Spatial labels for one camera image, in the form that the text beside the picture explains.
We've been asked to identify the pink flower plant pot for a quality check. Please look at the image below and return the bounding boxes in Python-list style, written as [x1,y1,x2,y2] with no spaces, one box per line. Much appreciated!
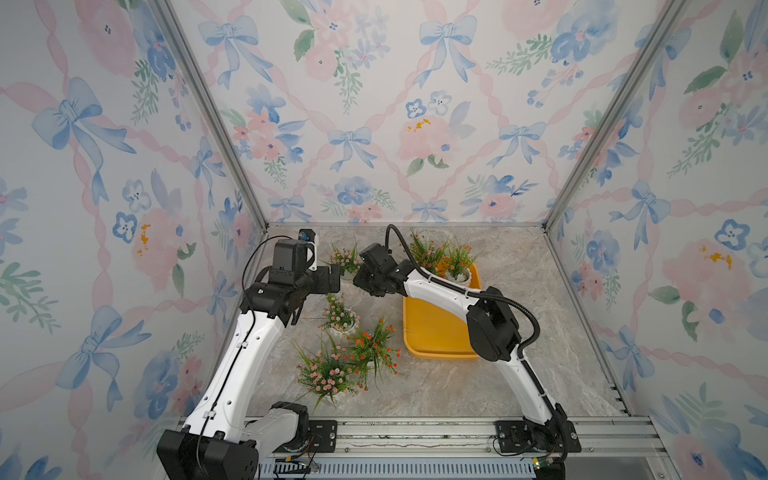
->
[320,294,360,338]
[329,244,362,281]
[296,339,363,407]

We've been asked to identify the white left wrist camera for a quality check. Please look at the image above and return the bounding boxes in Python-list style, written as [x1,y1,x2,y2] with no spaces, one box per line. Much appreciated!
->
[298,228,317,271]

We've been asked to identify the yellow plastic storage tray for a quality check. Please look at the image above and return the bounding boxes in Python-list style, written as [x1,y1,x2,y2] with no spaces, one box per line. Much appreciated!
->
[403,295,479,360]

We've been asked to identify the aluminium right corner post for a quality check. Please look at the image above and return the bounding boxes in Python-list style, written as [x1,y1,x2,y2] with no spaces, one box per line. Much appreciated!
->
[542,0,689,234]

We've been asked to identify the pink flower plant front pot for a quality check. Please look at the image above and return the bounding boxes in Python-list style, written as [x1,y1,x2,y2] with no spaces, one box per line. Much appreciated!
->
[296,339,363,407]

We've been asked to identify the red flower plant pot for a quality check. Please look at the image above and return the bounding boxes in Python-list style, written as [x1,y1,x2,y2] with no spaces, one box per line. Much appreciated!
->
[346,318,401,390]
[409,230,450,278]

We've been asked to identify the aluminium left corner post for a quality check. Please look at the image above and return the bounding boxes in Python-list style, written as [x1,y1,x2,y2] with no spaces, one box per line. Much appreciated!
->
[148,0,268,233]

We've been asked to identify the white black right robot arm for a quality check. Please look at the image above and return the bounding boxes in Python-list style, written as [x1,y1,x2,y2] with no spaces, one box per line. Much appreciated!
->
[353,243,570,451]

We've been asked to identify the aluminium front rail frame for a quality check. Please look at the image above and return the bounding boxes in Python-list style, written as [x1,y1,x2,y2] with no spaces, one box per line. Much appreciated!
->
[158,415,679,480]

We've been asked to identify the orange flower plant white pot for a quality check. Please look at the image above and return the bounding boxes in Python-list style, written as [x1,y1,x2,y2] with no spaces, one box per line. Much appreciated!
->
[444,245,475,286]

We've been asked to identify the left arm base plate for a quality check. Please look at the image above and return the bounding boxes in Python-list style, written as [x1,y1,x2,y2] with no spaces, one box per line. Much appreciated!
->
[292,420,338,453]

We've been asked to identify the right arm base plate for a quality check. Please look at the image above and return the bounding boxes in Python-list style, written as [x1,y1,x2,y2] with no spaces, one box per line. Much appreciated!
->
[494,419,582,454]

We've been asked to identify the pink flower plant back pot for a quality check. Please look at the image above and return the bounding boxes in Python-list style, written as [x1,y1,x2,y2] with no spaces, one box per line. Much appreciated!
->
[329,244,362,281]

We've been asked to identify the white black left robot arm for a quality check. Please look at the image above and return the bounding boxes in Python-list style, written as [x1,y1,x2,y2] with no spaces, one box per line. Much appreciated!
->
[156,229,340,479]

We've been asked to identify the aluminium corner post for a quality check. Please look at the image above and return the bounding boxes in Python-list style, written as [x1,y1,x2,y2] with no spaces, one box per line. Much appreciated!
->
[148,0,268,233]
[542,0,689,234]

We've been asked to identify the red flower plant front pot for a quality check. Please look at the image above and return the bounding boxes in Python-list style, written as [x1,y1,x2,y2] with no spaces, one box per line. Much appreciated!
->
[346,318,401,390]

